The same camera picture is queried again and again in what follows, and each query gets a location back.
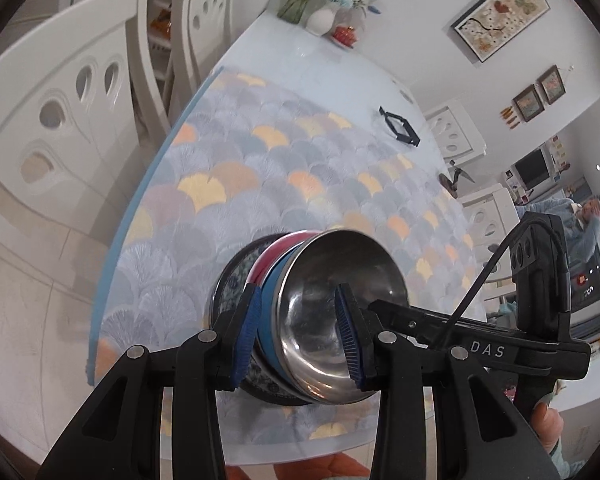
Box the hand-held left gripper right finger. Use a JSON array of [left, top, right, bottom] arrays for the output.
[[334, 282, 561, 480]]

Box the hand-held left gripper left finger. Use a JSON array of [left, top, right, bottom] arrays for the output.
[[35, 282, 263, 480]]

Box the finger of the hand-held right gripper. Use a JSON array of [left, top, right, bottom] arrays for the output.
[[367, 299, 453, 348]]

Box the blue patterned ceramic plate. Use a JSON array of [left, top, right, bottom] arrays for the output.
[[207, 232, 331, 407]]

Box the blue steel bowl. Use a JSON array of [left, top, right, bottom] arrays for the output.
[[252, 230, 411, 393]]

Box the red steel bowl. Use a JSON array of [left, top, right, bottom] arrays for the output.
[[247, 230, 321, 286]]

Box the person's right forearm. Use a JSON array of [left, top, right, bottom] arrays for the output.
[[547, 440, 581, 480]]

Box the person's right hand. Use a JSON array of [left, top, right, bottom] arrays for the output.
[[529, 394, 565, 453]]

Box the black appliance with lights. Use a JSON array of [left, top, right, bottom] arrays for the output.
[[570, 255, 600, 311]]

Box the white wooden dining chair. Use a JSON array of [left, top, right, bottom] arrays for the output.
[[0, 0, 173, 281], [170, 0, 241, 116], [424, 102, 488, 163], [460, 185, 521, 306]]

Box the fan patterned tablecloth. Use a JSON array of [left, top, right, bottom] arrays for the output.
[[85, 67, 486, 441]]

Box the black television screen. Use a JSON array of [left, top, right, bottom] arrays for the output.
[[512, 150, 553, 191]]

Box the black folding stand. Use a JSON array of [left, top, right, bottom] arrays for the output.
[[378, 106, 421, 147]]

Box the colourful item shelf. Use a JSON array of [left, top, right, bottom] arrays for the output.
[[545, 135, 568, 176]]

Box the red lidded tea cup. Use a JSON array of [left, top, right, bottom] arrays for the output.
[[331, 25, 358, 50]]

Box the white shelf rack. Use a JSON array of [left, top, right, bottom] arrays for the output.
[[137, 0, 181, 86]]

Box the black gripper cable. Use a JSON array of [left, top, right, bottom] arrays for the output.
[[442, 220, 571, 348]]

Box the small framed wall picture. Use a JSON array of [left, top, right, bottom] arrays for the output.
[[511, 84, 545, 122], [536, 65, 567, 105]]

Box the large framed wall picture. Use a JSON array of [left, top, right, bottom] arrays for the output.
[[451, 0, 552, 63]]

